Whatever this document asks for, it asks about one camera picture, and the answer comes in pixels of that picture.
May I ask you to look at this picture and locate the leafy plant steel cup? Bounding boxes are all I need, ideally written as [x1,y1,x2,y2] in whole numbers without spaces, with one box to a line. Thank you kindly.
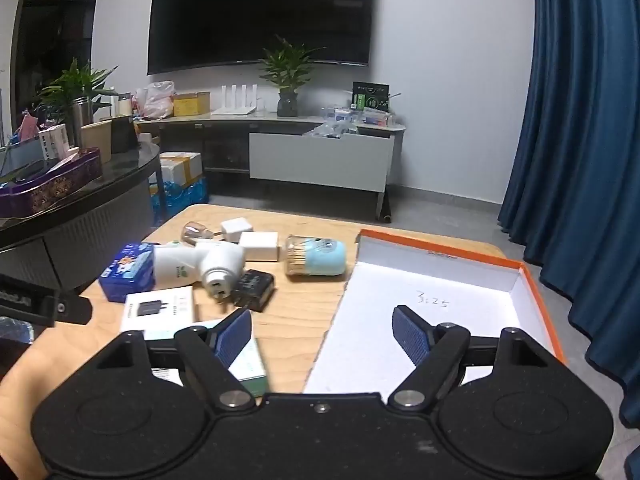
[37,57,121,148]

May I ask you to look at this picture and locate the blue wrapped bottle pack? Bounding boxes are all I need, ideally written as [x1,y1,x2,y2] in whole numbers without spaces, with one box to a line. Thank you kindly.
[149,177,210,226]

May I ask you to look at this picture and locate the black power adapter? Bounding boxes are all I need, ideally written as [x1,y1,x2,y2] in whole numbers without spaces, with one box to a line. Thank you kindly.
[232,269,277,313]

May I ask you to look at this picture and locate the potted plant dark vase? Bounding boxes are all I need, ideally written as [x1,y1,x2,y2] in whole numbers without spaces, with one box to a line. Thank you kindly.
[257,35,326,118]

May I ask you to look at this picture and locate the yellow cardboard box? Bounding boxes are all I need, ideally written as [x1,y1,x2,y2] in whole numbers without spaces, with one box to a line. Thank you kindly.
[172,91,211,117]

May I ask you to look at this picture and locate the clear liquid refill bottle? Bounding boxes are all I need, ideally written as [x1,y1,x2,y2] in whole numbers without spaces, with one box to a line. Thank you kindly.
[181,221,224,248]

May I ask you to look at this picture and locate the white plastic bag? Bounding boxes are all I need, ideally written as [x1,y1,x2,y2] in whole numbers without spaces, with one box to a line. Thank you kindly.
[135,81,176,118]

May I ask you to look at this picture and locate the television cabinet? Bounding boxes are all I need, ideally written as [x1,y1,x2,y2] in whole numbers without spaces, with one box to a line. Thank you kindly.
[135,110,408,223]

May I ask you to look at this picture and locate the large black television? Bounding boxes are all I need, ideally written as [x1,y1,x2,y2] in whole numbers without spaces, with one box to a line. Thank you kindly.
[146,0,377,75]

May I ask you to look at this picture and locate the teal cardboard box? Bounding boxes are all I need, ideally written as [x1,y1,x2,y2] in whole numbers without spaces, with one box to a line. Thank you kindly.
[150,332,271,400]

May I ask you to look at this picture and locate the white printed carton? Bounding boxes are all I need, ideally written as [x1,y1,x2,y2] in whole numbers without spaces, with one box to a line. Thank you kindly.
[39,124,71,160]

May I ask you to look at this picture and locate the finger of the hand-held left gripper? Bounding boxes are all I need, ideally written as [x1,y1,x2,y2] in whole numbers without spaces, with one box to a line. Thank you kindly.
[52,292,94,327]

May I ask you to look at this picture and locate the light blue toothpick holder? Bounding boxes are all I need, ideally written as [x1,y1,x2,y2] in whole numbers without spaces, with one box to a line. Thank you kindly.
[284,235,348,280]

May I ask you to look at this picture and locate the orange rimmed white box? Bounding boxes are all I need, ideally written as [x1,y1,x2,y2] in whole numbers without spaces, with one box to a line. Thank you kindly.
[302,229,568,396]

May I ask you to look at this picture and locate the purple patterned tin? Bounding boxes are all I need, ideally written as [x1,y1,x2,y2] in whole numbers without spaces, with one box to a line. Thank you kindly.
[0,147,103,218]

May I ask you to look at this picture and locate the clear plastic bags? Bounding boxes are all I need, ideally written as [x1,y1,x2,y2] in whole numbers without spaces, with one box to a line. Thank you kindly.
[302,122,360,139]

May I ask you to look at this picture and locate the blue tissue pack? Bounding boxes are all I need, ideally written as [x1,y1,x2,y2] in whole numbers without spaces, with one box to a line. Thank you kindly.
[98,242,156,303]

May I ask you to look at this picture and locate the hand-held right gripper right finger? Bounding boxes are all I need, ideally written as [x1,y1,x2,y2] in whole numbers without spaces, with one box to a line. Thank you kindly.
[389,304,560,408]

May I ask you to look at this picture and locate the small black box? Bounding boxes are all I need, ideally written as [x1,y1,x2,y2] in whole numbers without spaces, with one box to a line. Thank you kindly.
[110,116,138,153]

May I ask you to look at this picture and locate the white router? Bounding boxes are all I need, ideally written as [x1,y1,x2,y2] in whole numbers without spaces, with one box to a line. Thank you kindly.
[212,82,261,117]

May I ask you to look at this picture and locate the white charger cube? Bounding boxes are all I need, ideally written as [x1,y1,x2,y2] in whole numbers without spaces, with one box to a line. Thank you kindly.
[221,217,251,245]
[239,231,279,262]

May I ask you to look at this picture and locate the white SUPERB cup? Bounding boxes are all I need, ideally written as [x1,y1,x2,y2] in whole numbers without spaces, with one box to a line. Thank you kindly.
[151,242,203,291]
[195,240,247,306]

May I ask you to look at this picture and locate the green and black box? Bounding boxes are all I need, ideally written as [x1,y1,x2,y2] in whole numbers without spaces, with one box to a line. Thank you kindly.
[352,81,391,112]

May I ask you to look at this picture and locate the white taped cardboard box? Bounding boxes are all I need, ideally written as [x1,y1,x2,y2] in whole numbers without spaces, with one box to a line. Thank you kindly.
[160,152,203,183]

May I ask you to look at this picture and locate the dark round table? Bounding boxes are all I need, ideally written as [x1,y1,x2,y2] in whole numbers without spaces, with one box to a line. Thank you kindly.
[0,140,161,306]

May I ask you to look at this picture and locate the pile of small packets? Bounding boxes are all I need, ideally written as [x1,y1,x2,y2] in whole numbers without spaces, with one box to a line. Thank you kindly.
[322,104,402,129]

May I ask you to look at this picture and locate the white adapter package box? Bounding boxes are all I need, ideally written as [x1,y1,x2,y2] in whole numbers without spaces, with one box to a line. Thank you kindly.
[119,287,197,336]

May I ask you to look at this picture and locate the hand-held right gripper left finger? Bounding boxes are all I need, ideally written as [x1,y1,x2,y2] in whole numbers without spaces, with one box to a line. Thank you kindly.
[92,307,256,408]

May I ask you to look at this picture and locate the blue curtain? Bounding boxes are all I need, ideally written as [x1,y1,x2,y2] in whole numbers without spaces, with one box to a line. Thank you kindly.
[497,0,640,411]

